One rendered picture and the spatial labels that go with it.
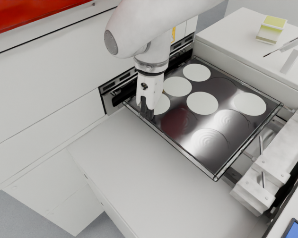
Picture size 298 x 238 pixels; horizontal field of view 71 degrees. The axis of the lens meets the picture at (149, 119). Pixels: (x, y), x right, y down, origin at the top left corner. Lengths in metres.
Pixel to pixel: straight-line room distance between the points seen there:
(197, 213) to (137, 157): 0.23
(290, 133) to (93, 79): 0.60
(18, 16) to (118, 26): 0.15
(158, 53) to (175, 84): 0.29
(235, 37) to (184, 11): 0.58
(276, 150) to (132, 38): 0.51
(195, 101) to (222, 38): 0.30
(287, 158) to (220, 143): 0.19
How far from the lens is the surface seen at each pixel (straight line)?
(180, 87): 0.74
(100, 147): 0.69
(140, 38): 0.37
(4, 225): 1.68
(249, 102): 0.75
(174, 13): 0.35
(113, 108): 0.72
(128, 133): 0.71
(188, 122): 0.64
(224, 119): 0.68
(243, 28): 0.99
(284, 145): 0.72
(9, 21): 0.42
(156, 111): 0.66
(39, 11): 0.43
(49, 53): 0.52
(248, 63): 0.82
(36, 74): 0.53
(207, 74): 0.81
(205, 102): 0.71
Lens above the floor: 1.40
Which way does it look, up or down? 52 degrees down
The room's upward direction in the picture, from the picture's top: straight up
